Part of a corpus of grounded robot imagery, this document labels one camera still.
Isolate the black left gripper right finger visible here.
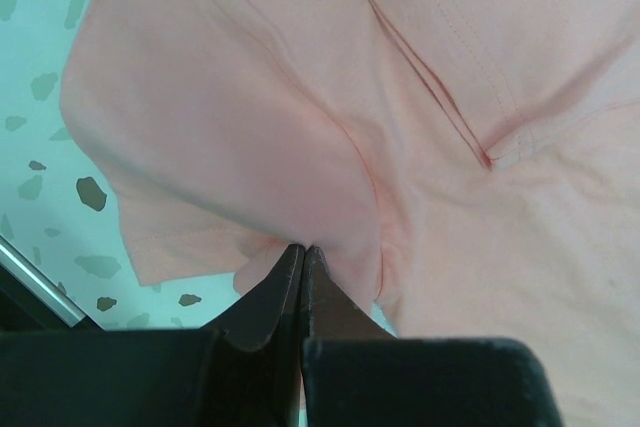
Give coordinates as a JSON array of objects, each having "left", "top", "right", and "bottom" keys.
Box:
[{"left": 301, "top": 247, "right": 563, "bottom": 426}]

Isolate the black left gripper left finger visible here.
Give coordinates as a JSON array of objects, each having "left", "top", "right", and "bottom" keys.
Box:
[{"left": 1, "top": 245, "right": 305, "bottom": 426}]

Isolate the salmon pink t shirt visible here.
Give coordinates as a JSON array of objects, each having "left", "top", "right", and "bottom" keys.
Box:
[{"left": 60, "top": 0, "right": 639, "bottom": 426}]

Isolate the aluminium front rail frame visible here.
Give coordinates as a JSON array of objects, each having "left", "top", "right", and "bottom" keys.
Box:
[{"left": 1, "top": 237, "right": 101, "bottom": 333}]

